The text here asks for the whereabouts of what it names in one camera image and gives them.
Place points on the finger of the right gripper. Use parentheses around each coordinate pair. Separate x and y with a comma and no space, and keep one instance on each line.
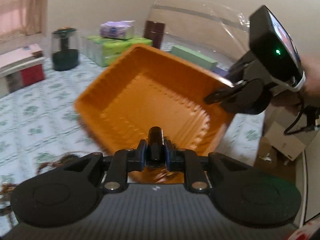
(220,96)

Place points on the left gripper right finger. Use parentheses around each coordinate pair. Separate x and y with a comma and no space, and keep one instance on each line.
(187,162)

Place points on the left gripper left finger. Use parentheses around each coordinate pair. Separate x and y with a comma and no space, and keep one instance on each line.
(120,164)

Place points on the orange plastic tray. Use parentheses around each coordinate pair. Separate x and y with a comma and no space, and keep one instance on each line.
(147,87)

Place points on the person right hand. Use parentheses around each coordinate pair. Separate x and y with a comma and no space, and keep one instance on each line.
(311,66)

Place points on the white and blue flat box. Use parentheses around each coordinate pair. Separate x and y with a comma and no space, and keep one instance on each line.
(220,70)

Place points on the light green long box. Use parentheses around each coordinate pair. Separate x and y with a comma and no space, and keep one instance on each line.
(194,57)

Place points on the cardboard box on floor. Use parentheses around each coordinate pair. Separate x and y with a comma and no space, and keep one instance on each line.
(290,147)

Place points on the brown cylindrical canister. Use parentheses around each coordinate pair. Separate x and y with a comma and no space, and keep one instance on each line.
(154,31)

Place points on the green tissue pack bundle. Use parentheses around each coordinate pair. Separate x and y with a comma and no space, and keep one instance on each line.
(104,51)

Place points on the purple tissue pack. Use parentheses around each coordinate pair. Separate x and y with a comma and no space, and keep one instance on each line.
(121,30)

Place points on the dark green glass jar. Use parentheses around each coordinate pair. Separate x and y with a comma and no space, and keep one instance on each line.
(65,49)

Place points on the stack of books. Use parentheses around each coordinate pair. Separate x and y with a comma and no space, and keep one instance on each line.
(20,68)

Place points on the pink curtain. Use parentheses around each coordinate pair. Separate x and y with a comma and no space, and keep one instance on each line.
(22,18)

